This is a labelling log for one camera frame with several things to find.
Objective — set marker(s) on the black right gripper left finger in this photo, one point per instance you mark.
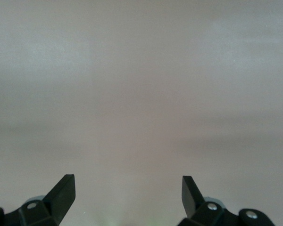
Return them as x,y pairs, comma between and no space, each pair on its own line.
59,200

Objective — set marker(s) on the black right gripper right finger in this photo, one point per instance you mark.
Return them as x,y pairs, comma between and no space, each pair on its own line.
193,202

